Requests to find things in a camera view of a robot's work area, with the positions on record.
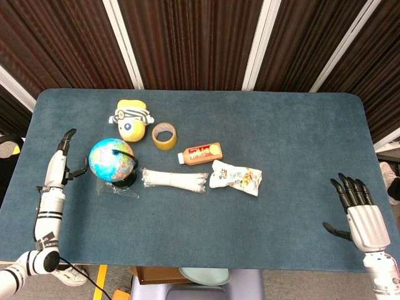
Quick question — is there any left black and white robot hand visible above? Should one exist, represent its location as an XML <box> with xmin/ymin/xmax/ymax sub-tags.
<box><xmin>43</xmin><ymin>128</ymin><xmax>89</xmax><ymax>189</ymax></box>

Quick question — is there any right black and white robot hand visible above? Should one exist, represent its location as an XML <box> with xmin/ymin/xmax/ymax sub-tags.
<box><xmin>322</xmin><ymin>172</ymin><xmax>392</xmax><ymax>253</ymax></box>

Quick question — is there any small globe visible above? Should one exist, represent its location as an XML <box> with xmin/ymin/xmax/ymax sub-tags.
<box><xmin>88</xmin><ymin>138</ymin><xmax>139</xmax><ymax>189</ymax></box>

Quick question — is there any black clothed person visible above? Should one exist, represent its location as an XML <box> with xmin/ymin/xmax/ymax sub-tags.
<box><xmin>0</xmin><ymin>134</ymin><xmax>25</xmax><ymax>206</ymax></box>

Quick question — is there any clear plastic wrapper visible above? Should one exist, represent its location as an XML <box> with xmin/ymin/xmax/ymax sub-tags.
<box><xmin>96</xmin><ymin>180</ymin><xmax>140</xmax><ymax>199</ymax></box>

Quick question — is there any white and pink shoe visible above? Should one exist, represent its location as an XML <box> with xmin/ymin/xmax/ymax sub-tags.
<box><xmin>379</xmin><ymin>161</ymin><xmax>400</xmax><ymax>206</ymax></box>

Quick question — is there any yellow plush toy striped shirt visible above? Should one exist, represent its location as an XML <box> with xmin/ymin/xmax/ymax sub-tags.
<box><xmin>108</xmin><ymin>99</ymin><xmax>156</xmax><ymax>143</ymax></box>

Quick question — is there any white sneaker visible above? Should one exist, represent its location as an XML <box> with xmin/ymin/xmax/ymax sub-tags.
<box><xmin>51</xmin><ymin>264</ymin><xmax>90</xmax><ymax>287</ymax></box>

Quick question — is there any brown packing tape roll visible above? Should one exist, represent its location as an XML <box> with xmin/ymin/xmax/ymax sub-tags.
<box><xmin>151</xmin><ymin>122</ymin><xmax>178</xmax><ymax>151</ymax></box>

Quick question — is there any yellow floor tape strip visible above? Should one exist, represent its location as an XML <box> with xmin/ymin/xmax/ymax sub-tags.
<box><xmin>92</xmin><ymin>264</ymin><xmax>109</xmax><ymax>300</ymax></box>

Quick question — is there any lavender plastic stool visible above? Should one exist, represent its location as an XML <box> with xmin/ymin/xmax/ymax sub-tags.
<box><xmin>129</xmin><ymin>268</ymin><xmax>266</xmax><ymax>300</ymax></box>

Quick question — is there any white snack bag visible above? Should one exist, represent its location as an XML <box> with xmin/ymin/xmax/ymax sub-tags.
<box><xmin>208</xmin><ymin>159</ymin><xmax>263</xmax><ymax>198</ymax></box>

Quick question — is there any brown cardboard box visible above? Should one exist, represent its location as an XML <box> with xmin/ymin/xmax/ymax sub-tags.
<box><xmin>129</xmin><ymin>266</ymin><xmax>192</xmax><ymax>286</ymax></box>

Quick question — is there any brown drink bottle white cap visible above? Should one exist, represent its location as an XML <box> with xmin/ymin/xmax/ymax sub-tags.
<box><xmin>177</xmin><ymin>142</ymin><xmax>224</xmax><ymax>166</ymax></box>

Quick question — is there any blue table mat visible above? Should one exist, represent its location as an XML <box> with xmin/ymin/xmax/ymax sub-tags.
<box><xmin>0</xmin><ymin>88</ymin><xmax>400</xmax><ymax>273</ymax></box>

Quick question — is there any pale green plate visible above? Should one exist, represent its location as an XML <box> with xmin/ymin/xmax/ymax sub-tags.
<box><xmin>178</xmin><ymin>267</ymin><xmax>233</xmax><ymax>287</ymax></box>

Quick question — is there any white partition post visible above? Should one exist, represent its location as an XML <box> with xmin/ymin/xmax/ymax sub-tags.
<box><xmin>309</xmin><ymin>0</ymin><xmax>377</xmax><ymax>93</ymax></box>
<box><xmin>0</xmin><ymin>64</ymin><xmax>36</xmax><ymax>113</ymax></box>
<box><xmin>373</xmin><ymin>134</ymin><xmax>400</xmax><ymax>151</ymax></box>
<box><xmin>102</xmin><ymin>0</ymin><xmax>145</xmax><ymax>90</ymax></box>
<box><xmin>241</xmin><ymin>0</ymin><xmax>276</xmax><ymax>92</ymax></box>

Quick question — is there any black cable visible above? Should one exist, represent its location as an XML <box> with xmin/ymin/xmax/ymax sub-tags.
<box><xmin>58</xmin><ymin>256</ymin><xmax>113</xmax><ymax>300</ymax></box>

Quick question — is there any pack of white cable ties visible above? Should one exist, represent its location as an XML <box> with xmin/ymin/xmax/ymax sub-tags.
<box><xmin>140</xmin><ymin>167</ymin><xmax>209</xmax><ymax>194</ymax></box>

